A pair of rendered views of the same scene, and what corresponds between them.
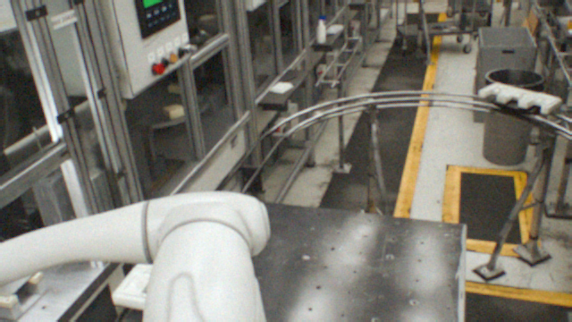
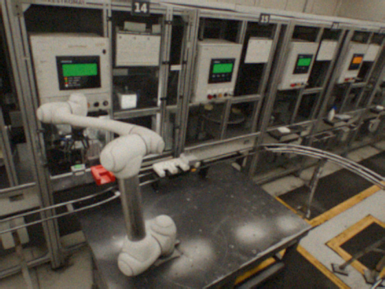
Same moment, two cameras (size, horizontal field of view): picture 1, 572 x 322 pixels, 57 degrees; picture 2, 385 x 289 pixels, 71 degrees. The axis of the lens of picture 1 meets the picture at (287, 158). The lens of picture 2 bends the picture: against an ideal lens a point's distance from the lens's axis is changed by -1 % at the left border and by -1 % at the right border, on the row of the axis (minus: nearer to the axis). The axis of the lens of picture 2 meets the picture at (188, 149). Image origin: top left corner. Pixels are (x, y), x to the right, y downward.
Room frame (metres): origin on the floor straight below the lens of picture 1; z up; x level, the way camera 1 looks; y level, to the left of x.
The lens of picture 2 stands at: (-0.21, -0.73, 2.10)
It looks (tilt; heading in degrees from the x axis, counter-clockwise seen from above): 29 degrees down; 34
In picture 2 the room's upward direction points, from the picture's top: 7 degrees clockwise
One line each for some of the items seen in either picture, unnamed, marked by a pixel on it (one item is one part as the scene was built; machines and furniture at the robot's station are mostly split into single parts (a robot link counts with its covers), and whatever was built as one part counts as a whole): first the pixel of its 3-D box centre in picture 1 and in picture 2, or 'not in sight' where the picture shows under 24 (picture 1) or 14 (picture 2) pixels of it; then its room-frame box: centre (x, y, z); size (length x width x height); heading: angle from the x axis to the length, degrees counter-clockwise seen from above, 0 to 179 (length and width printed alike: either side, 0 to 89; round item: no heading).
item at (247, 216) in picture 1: (211, 231); (146, 142); (0.67, 0.13, 1.44); 0.18 x 0.14 x 0.13; 93
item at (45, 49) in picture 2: not in sight; (71, 72); (0.75, 0.88, 1.60); 0.42 x 0.29 x 0.46; 161
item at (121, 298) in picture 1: (165, 270); (176, 168); (1.34, 0.41, 0.84); 0.36 x 0.14 x 0.10; 161
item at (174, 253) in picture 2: not in sight; (163, 247); (0.75, 0.01, 0.71); 0.22 x 0.18 x 0.06; 161
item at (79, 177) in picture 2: not in sight; (78, 173); (0.63, 0.71, 0.97); 0.08 x 0.08 x 0.12; 71
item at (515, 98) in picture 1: (517, 102); not in sight; (2.46, -1.19, 0.84); 0.37 x 0.14 x 0.10; 39
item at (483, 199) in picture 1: (487, 205); (372, 243); (2.79, -1.25, 0.01); 1.00 x 0.55 x 0.01; 161
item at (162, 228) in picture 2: not in sight; (161, 233); (0.72, 0.01, 0.85); 0.18 x 0.16 x 0.22; 3
